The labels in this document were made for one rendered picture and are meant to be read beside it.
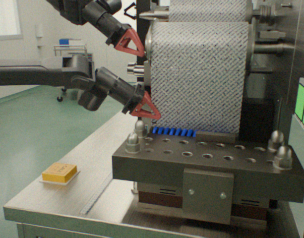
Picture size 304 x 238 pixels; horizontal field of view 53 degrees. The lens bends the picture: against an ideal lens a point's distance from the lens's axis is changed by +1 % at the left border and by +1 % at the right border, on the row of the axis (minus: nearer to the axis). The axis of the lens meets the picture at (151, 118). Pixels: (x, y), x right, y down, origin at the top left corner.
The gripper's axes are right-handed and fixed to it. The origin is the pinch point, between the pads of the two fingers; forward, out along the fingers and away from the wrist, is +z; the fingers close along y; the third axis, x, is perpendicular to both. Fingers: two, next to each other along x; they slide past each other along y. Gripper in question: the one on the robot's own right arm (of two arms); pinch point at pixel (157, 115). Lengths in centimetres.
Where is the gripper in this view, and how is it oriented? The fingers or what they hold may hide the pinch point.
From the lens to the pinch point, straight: 83.3
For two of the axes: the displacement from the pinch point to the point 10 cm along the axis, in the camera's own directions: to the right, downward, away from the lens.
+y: -0.6, 3.7, -9.3
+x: 5.6, -7.5, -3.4
